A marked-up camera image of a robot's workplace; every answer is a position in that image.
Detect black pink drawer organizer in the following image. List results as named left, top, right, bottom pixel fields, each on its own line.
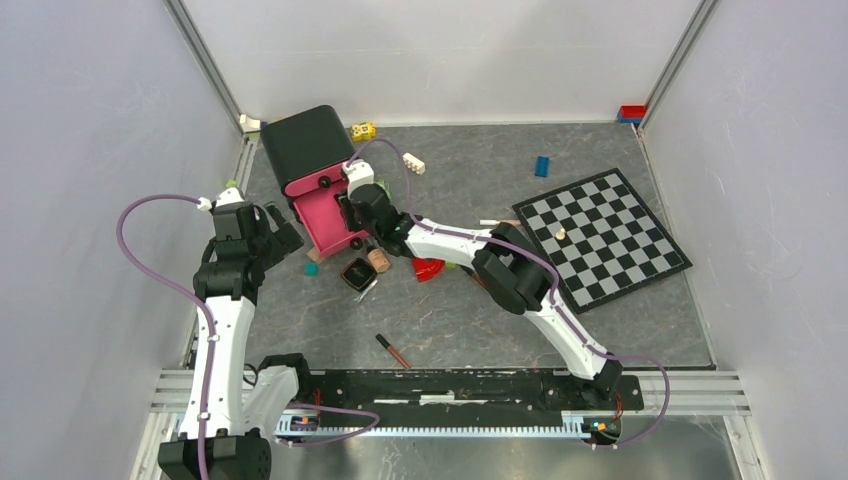
left=260, top=105, right=367, bottom=258

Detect pink white lip gloss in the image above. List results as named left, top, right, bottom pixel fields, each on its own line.
left=479, top=219, right=522, bottom=227

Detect brown lip gloss tube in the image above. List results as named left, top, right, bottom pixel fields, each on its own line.
left=375, top=334, right=411, bottom=370

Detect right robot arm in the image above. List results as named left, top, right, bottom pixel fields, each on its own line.
left=348, top=184, right=623, bottom=408

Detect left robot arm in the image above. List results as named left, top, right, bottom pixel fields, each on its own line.
left=158, top=187, right=314, bottom=479

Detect green number blocks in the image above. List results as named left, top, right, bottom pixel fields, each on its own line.
left=376, top=179, right=392, bottom=199

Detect wooden cube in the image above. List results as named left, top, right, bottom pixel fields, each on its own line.
left=307, top=248, right=325, bottom=264

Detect teal cube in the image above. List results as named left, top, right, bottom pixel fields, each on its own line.
left=304, top=262, right=319, bottom=277

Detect foundation bottle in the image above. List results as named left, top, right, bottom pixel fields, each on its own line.
left=366, top=245, right=391, bottom=274

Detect white lego brick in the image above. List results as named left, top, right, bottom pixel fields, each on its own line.
left=402, top=153, right=426, bottom=175

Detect black compact case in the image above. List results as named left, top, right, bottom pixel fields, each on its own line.
left=340, top=258, right=378, bottom=292

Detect yellow toy block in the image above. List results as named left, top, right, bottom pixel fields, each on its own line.
left=350, top=122, right=377, bottom=142

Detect red D-shaped toy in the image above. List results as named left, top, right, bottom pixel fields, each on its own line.
left=411, top=258, right=445, bottom=283

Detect silver tweezers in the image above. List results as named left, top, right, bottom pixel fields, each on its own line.
left=354, top=279, right=379, bottom=304

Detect white toy block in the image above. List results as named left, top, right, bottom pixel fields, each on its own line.
left=238, top=114, right=262, bottom=135

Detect blue lego brick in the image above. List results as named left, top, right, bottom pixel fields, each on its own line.
left=534, top=156, right=550, bottom=178

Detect black white chessboard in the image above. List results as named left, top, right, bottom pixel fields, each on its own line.
left=512, top=168, right=692, bottom=314

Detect red blue corner blocks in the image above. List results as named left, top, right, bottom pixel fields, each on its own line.
left=616, top=105, right=647, bottom=125

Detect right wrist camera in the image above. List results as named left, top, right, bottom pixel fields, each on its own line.
left=342, top=159, right=374, bottom=197

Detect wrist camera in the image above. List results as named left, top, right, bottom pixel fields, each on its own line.
left=342, top=159, right=374, bottom=197
left=196, top=187, right=245, bottom=212

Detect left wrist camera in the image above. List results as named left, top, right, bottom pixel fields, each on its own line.
left=196, top=187, right=245, bottom=212

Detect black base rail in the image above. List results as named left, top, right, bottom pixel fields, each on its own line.
left=307, top=368, right=644, bottom=430

